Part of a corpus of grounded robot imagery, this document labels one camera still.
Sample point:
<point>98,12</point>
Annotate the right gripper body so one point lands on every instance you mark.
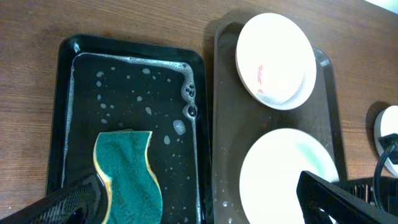
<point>378,191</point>

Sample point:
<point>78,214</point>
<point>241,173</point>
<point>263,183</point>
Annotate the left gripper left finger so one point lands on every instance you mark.
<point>83,201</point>

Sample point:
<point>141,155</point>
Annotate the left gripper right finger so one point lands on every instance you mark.
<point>346,202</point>

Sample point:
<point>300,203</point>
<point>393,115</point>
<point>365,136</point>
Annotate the green yellow sponge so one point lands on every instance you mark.
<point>132,189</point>

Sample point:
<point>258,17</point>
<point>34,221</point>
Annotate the white plate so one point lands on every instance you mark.
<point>275,61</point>
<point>270,174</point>
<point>385,124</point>

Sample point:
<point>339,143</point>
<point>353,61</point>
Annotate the black soapy water tray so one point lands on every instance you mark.
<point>110,85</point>

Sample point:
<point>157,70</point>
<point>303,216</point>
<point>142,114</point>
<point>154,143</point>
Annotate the brown plastic serving tray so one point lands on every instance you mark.
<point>239,120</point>

